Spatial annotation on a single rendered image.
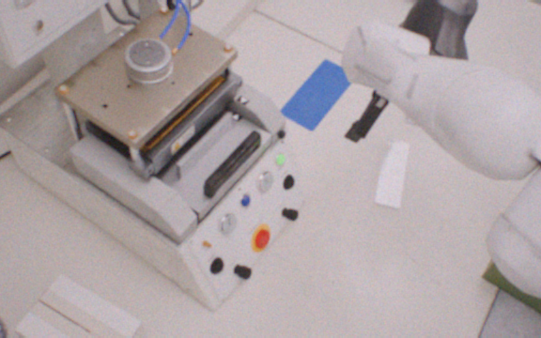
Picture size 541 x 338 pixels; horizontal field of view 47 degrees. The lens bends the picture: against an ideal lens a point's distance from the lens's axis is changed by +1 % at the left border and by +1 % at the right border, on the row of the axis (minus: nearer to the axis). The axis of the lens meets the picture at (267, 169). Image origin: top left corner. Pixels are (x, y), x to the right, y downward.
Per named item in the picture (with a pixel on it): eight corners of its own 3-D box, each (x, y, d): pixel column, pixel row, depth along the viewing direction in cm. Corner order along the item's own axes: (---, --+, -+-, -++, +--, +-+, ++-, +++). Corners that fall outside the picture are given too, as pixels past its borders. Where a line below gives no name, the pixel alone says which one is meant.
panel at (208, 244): (220, 304, 121) (186, 242, 109) (304, 201, 135) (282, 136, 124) (227, 308, 120) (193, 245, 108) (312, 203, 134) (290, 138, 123)
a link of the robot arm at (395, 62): (549, 84, 69) (464, 42, 98) (391, 33, 67) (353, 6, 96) (505, 174, 72) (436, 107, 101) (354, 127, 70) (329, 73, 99)
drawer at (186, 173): (79, 141, 119) (70, 115, 112) (156, 75, 129) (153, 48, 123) (199, 223, 110) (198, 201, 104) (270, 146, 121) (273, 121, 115)
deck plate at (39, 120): (-7, 122, 121) (-8, 119, 120) (119, 27, 138) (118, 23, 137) (177, 252, 108) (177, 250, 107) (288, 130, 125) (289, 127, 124)
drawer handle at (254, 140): (203, 193, 109) (202, 181, 106) (253, 141, 117) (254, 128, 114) (211, 199, 109) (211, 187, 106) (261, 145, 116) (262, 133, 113)
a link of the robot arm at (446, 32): (380, 104, 97) (440, 124, 98) (417, 61, 84) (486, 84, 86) (397, 12, 104) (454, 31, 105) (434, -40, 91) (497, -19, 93)
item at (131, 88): (38, 106, 112) (19, 53, 101) (154, 16, 127) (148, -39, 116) (141, 176, 105) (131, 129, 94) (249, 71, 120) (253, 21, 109)
